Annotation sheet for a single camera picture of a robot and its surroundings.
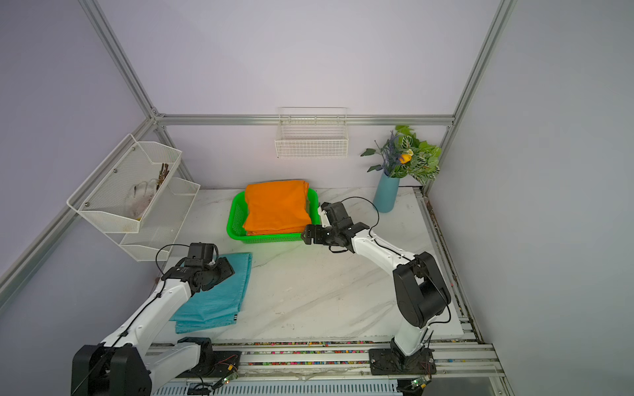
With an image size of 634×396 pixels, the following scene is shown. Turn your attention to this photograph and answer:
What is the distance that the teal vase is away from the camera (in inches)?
39.7

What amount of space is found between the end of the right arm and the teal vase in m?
0.36

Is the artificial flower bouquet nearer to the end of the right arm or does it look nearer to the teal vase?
the teal vase

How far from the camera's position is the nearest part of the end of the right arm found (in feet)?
2.18
